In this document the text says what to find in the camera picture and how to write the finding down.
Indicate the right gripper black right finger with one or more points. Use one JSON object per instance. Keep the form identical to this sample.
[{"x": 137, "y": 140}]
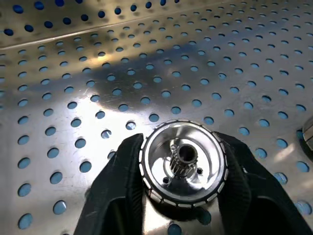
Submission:
[{"x": 256, "y": 195}]

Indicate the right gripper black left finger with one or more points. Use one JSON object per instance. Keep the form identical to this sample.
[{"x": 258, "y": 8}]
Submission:
[{"x": 115, "y": 186}]

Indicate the shiny metal gear hub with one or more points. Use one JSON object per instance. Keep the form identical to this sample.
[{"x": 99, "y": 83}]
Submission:
[{"x": 159, "y": 151}]

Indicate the perforated metal tray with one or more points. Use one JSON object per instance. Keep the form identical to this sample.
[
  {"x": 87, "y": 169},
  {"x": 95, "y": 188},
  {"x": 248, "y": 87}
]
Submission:
[{"x": 83, "y": 98}]

